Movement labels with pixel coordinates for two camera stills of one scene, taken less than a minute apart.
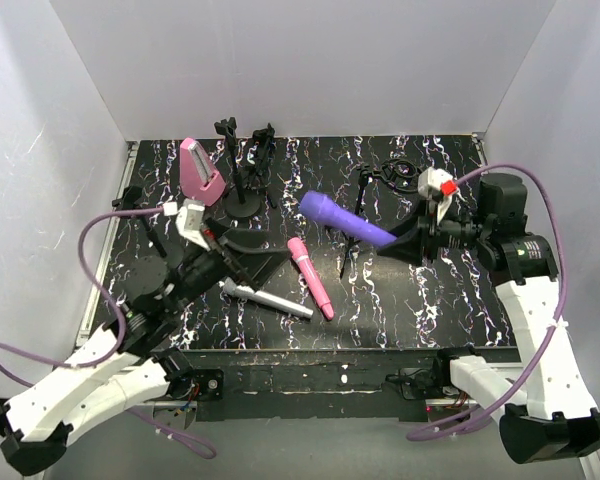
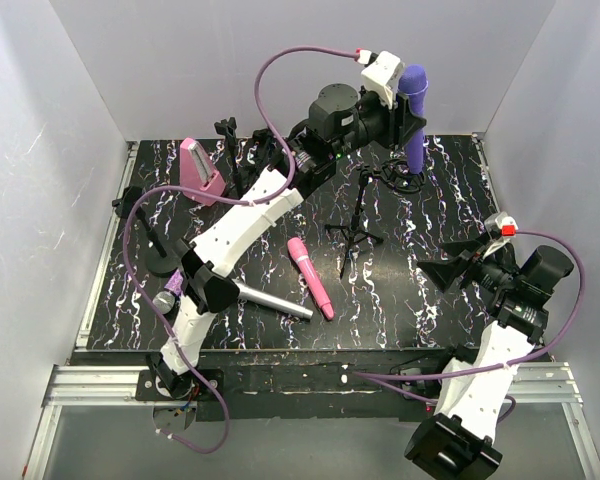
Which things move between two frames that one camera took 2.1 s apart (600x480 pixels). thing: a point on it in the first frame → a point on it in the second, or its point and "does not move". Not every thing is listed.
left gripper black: (228, 258) → (400, 120)
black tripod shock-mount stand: (401, 174) does not move
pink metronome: (200, 178) does not move
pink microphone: (300, 252) does not move
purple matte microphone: (320, 205) → (413, 84)
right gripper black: (426, 238) → (473, 266)
